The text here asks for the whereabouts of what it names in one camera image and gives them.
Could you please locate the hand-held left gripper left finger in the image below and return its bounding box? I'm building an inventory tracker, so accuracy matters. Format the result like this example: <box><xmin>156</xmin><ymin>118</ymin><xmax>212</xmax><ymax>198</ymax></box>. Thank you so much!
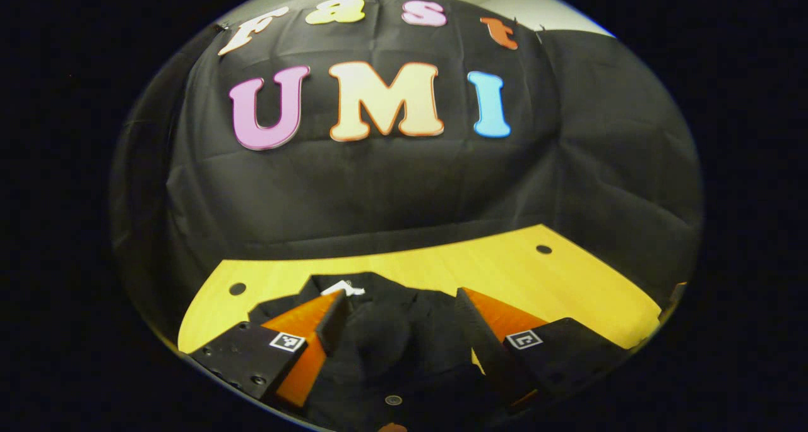
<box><xmin>189</xmin><ymin>289</ymin><xmax>348</xmax><ymax>411</ymax></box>

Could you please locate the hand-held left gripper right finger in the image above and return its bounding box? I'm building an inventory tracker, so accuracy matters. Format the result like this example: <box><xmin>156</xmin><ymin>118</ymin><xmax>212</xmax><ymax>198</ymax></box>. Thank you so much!
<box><xmin>454</xmin><ymin>287</ymin><xmax>633</xmax><ymax>415</ymax></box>

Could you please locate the black shirt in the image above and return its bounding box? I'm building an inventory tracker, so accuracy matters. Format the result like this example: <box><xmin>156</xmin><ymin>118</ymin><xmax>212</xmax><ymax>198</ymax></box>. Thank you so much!
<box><xmin>247</xmin><ymin>271</ymin><xmax>545</xmax><ymax>432</ymax></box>

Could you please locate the black backdrop cloth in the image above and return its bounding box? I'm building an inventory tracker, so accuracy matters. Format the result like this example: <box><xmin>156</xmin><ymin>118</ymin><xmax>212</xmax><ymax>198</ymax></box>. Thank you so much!
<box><xmin>109</xmin><ymin>0</ymin><xmax>705</xmax><ymax>335</ymax></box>

